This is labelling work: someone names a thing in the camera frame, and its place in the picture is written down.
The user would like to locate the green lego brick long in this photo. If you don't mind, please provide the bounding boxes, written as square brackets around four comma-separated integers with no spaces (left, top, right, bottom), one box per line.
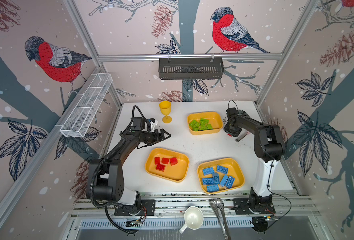
[189,120,201,131]

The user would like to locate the blue lego brick low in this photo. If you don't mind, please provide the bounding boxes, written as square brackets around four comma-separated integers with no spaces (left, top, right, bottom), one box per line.
[207,185,220,193]

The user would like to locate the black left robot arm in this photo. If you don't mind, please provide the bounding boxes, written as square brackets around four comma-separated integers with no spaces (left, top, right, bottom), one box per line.
[86,106,171,215]

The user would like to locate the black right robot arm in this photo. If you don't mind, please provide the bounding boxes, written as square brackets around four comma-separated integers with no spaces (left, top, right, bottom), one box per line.
[224,108,286,213]

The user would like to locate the yellow tray far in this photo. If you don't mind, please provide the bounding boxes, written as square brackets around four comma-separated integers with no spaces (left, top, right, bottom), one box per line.
[187,112,223,136]

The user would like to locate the yellow tray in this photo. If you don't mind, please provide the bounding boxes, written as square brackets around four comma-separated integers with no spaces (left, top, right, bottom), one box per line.
[197,158,245,195]
[145,148,190,183]
[187,112,223,136]

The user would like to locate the yellow plastic goblet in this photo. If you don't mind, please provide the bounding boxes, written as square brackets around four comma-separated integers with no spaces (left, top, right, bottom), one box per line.
[159,101,172,124]

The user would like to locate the yellow tray near left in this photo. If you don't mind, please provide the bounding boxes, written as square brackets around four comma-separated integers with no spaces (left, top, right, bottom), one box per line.
[145,148,190,183]

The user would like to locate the yellow tray near right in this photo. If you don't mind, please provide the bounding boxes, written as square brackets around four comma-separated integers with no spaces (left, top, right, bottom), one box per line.
[197,158,245,195]

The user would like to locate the metal tongs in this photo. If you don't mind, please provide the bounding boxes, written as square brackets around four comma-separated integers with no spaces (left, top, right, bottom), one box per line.
[209,198,231,240]

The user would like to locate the white measuring cup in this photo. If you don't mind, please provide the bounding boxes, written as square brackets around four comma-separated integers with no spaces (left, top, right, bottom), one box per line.
[179,206,204,234]

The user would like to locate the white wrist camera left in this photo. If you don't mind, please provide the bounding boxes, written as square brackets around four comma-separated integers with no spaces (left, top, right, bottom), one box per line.
[149,118,158,132]

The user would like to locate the black hanging wire basket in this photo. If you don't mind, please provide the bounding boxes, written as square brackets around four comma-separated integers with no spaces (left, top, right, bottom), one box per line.
[159,58,224,80]

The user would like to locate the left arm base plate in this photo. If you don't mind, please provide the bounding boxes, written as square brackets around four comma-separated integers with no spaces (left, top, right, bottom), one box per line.
[114,200,156,217]

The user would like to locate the white wire mesh shelf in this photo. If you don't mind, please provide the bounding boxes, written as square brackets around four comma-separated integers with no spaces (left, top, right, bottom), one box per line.
[60,73,113,138]

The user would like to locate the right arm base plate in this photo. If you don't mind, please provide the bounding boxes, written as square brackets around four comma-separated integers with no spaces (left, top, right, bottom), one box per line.
[232,199,276,215]

